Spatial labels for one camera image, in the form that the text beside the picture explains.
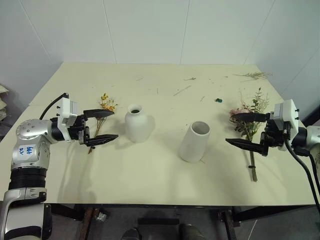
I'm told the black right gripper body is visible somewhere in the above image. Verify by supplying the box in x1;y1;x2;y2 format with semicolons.
259;118;286;151

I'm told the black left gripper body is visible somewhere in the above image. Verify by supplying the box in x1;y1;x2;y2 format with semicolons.
66;114;91;146

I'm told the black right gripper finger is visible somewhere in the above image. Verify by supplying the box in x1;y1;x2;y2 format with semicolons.
230;112;271;124
225;138;270;157

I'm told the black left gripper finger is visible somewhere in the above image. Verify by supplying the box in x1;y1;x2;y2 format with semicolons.
82;108;116;119
87;134;120;147

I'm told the round white narrow-neck vase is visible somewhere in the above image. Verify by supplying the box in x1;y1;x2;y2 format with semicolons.
124;103;154;144

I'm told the tall white cylindrical vase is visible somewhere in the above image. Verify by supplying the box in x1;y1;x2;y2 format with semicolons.
177;121;211;164

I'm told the yellow dried flower bunch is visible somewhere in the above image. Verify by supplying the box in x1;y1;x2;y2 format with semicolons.
87;92;119;155

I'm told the pink flower bunch with greenery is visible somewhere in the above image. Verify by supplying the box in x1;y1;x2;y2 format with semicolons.
229;87;270;182

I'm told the pale dried grass sprig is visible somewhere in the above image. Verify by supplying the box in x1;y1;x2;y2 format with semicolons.
233;71;273;83

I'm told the long pale twig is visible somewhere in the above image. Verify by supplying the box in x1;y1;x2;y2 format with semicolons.
172;85;192;97

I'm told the rusty table leg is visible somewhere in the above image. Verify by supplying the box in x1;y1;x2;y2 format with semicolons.
219;210;238;240
80;207;100;240

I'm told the dark rounded shape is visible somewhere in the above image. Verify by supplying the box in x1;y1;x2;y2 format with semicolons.
121;227;144;240

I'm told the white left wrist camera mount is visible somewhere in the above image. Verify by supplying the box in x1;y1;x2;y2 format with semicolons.
56;96;79;129

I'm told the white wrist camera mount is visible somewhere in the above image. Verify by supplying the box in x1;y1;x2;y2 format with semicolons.
56;96;79;129
273;99;300;152

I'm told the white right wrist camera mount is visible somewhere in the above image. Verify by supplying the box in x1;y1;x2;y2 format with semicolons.
273;99;300;152

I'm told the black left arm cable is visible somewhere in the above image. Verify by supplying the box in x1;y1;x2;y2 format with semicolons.
39;92;70;121

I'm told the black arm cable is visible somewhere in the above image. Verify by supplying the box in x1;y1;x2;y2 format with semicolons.
39;92;70;121
283;128;320;213

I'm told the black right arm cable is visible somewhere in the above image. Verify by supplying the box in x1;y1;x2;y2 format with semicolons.
283;128;320;213

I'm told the black table frame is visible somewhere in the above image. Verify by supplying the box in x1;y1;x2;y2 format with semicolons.
44;203;320;224

